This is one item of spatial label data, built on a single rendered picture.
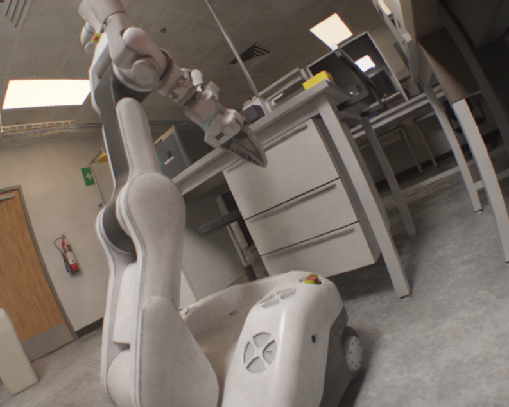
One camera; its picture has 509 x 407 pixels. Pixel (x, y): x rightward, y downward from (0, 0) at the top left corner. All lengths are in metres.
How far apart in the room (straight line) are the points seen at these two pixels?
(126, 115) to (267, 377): 0.69
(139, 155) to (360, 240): 0.84
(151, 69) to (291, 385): 0.69
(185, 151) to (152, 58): 1.00
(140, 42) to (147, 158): 0.29
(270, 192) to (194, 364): 0.84
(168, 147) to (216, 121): 1.01
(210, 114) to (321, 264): 0.82
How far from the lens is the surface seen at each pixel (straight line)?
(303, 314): 0.64
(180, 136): 1.62
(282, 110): 1.15
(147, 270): 0.60
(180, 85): 0.66
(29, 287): 4.09
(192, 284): 1.81
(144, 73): 0.65
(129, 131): 0.77
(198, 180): 1.49
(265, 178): 1.26
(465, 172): 1.87
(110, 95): 0.85
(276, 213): 1.26
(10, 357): 2.78
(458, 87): 0.40
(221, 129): 0.68
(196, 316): 0.94
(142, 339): 0.57
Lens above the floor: 0.57
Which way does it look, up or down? 1 degrees up
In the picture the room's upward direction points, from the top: 24 degrees counter-clockwise
